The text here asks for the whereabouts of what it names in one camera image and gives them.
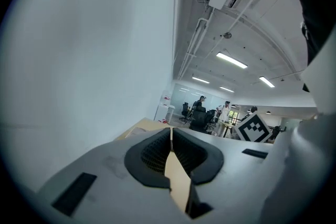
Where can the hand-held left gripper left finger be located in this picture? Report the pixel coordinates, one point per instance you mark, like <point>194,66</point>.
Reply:
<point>110,181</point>

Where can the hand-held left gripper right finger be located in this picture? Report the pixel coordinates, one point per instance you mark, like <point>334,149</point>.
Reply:
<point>231,181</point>

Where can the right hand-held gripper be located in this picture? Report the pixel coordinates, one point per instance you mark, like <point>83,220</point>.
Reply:
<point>253,128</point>

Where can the tall black office chair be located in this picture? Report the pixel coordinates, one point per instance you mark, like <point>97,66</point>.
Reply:
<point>198,119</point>

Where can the black office chair with headrest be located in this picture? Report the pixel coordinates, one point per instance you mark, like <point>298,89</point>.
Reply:
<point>185,111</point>

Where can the long ceiling light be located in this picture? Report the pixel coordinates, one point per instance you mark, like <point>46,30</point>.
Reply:
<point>266,81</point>
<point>232,59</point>
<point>200,80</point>
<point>226,89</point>

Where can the white cabinet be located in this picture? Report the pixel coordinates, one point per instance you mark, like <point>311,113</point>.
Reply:
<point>164,110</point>

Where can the white ceiling pipes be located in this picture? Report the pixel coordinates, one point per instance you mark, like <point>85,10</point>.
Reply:
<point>195,42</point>

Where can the person's black clothing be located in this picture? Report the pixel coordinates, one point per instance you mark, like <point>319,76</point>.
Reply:
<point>317,2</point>

